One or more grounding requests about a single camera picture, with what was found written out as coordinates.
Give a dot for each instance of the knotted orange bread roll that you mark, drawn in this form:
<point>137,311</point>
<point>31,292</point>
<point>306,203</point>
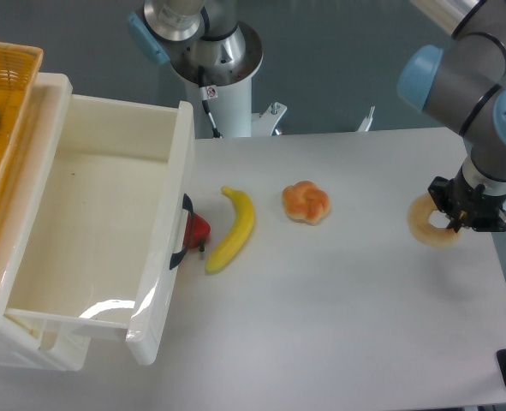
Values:
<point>305,202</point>

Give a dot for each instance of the yellow banana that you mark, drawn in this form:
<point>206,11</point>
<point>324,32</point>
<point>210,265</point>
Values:
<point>242,227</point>

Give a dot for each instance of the white open upper drawer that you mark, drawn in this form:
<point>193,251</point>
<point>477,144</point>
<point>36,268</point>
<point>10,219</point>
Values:
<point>96,263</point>

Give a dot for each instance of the black drawer handle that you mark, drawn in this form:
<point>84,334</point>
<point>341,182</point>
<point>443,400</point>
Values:
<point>177,257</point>

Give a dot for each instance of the red bell pepper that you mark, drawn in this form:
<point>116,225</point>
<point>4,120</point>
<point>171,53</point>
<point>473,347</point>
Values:
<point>197,232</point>

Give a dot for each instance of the beige ring donut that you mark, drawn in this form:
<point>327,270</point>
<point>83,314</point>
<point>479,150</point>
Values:
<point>420,227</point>

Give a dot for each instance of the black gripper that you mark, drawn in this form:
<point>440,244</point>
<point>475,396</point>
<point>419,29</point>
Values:
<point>466,206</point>

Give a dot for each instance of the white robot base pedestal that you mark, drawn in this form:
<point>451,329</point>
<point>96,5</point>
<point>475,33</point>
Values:
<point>215,56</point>

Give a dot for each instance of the white metal frame leg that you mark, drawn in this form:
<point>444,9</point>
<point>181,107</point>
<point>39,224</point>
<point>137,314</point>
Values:
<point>367,121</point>

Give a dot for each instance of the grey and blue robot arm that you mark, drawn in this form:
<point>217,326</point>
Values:
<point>461,89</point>

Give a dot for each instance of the orange plastic basket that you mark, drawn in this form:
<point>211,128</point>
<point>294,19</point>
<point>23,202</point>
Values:
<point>19,68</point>

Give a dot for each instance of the white drawer cabinet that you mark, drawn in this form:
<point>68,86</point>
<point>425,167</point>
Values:
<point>21,346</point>

